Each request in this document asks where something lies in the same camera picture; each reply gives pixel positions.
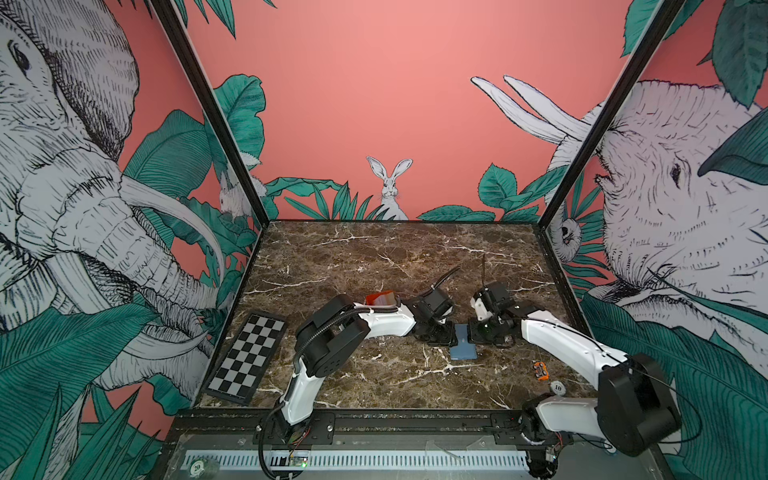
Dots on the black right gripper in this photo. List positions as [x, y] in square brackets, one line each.
[475, 336]

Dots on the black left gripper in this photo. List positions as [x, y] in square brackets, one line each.
[449, 339]

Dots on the blue card holder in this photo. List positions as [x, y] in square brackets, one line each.
[463, 350]

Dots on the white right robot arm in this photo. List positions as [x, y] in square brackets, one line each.
[634, 407]

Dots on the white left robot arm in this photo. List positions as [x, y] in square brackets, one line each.
[334, 332]

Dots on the orange toy car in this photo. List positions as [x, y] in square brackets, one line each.
[541, 371]

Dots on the white round token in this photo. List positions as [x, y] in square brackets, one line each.
[558, 388]

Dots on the black white checkerboard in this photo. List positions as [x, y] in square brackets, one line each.
[237, 377]

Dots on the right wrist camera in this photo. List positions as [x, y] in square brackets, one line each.
[491, 300]

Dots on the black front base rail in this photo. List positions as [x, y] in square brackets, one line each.
[327, 425]

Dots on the white slotted cable duct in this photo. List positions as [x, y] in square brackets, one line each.
[197, 461]

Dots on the black right corner frame post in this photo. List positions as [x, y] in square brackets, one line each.
[661, 20]

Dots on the black corner frame post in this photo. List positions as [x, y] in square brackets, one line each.
[661, 20]
[166, 12]

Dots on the black left corner frame post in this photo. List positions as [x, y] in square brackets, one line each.
[166, 12]

